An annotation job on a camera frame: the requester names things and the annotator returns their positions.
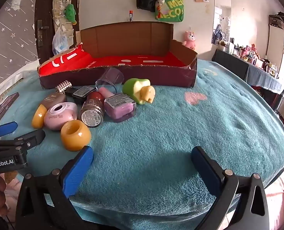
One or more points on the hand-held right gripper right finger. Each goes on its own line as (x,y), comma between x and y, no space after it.
(204,170)

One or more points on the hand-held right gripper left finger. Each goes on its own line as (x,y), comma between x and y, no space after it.
(77,170)

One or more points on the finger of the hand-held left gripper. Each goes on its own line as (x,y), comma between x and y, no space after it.
(5,129)
(32,137)

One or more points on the yellow disc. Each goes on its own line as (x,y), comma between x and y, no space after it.
(37,118)

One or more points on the pink round gadget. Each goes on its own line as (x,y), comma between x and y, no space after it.
(60,117)

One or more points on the grey-brown rounded case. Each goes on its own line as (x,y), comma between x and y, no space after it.
(53,99)

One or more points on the red glitter bottle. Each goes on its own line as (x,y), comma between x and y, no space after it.
(91,112)

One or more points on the gold studded cap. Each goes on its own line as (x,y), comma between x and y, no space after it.
(64,86)

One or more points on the black square bottle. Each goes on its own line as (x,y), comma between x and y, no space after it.
(83,92)

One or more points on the pink nail polish bottle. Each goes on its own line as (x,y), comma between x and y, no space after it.
(120,107)

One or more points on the clear plastic cup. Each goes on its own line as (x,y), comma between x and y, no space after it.
(112,75)

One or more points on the green apple elephant toy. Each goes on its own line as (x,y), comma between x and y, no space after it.
(134,87)

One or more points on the cardboard box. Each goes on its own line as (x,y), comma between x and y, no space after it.
(132,76)

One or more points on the person's left hand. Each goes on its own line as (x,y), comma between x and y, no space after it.
(0,186)

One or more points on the smartphone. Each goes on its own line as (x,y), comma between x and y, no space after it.
(5,105)

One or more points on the white checked cloth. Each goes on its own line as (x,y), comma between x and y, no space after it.
(10,81)

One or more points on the teal fleece blanket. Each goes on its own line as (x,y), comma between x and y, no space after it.
(156,136)

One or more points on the clear plastic bag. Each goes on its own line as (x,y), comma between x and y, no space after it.
(59,43)

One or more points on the dark covered side table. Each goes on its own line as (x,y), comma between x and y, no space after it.
(235,63)

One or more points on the row of cosmetics bottles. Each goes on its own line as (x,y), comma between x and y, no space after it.
(252,55)

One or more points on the dark brown door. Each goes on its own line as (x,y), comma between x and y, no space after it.
(43,9)

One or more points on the clear hanging organizer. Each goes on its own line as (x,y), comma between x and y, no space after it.
(59,12)

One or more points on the green plush toy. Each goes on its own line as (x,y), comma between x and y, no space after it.
(70,13)

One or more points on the pink plush toy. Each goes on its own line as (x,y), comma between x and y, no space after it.
(189,40)

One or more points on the white cabinet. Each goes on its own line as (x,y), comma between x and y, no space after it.
(276,40)

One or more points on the glue stick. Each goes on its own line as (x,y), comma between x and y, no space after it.
(131,16)

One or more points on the green tote bag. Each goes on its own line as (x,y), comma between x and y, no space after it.
(174,10)

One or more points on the white wall switch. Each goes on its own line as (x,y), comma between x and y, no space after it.
(16,3)

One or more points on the wall mirror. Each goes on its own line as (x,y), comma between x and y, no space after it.
(222,12)

